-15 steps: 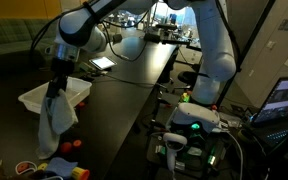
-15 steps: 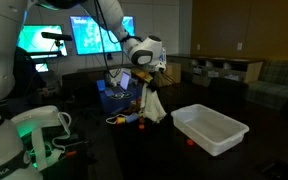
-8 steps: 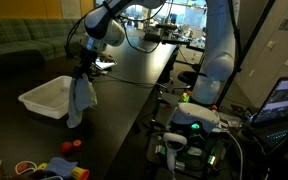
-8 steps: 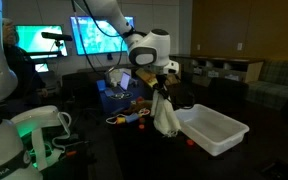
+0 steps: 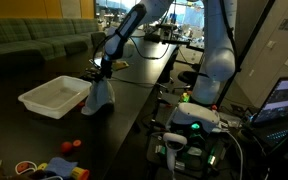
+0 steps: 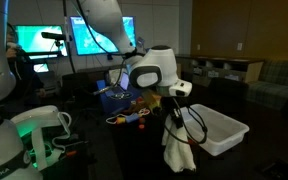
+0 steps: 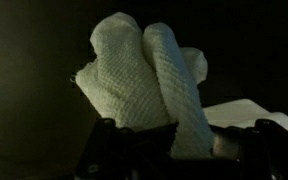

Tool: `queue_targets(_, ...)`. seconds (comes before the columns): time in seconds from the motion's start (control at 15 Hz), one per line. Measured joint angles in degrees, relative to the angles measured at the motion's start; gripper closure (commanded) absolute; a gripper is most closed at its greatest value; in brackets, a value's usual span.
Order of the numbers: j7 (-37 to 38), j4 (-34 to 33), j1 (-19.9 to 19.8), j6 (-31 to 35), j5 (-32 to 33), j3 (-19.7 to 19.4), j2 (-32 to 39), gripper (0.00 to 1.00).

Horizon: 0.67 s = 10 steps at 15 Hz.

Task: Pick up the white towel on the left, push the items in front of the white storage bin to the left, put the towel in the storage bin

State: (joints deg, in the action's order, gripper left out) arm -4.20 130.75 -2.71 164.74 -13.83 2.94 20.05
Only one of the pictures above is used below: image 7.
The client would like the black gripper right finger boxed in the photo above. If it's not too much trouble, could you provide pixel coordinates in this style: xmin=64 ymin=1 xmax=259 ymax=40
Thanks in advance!
xmin=213 ymin=118 xmax=288 ymax=180

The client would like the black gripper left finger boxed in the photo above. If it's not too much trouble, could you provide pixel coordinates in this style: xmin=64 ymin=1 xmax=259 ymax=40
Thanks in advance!
xmin=75 ymin=117 xmax=179 ymax=180

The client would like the white terry towel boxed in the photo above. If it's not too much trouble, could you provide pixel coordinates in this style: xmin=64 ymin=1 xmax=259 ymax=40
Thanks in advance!
xmin=70 ymin=11 xmax=288 ymax=160

